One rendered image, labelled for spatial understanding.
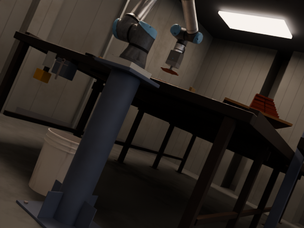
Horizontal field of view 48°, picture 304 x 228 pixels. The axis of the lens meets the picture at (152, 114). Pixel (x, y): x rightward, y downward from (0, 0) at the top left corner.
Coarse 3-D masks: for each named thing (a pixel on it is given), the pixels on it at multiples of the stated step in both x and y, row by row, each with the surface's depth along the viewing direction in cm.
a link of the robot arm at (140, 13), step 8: (144, 0) 191; (152, 0) 192; (136, 8) 190; (144, 8) 190; (152, 8) 195; (128, 16) 186; (136, 16) 187; (144, 16) 191; (120, 24) 185; (128, 24) 183; (120, 32) 185; (120, 40) 191
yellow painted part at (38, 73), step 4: (44, 68) 256; (48, 68) 256; (36, 72) 254; (40, 72) 252; (44, 72) 251; (36, 76) 253; (40, 76) 251; (44, 76) 252; (48, 76) 255; (40, 80) 250; (44, 80) 253; (48, 80) 256
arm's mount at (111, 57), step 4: (108, 56) 181; (112, 56) 179; (116, 56) 177; (108, 60) 180; (112, 60) 178; (116, 60) 177; (120, 60) 175; (124, 60) 174; (124, 64) 173; (128, 64) 171; (132, 64) 171; (136, 68) 174; (140, 68) 177; (140, 72) 178; (144, 72) 180; (148, 72) 182; (148, 76) 183
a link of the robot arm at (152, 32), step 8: (136, 24) 182; (144, 24) 177; (128, 32) 181; (136, 32) 178; (144, 32) 177; (152, 32) 178; (128, 40) 184; (136, 40) 177; (144, 40) 177; (152, 40) 180; (144, 48) 178
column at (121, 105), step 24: (120, 72) 174; (120, 96) 174; (96, 120) 174; (120, 120) 178; (96, 144) 173; (72, 168) 175; (96, 168) 175; (48, 192) 167; (72, 192) 173; (48, 216) 172; (72, 216) 174
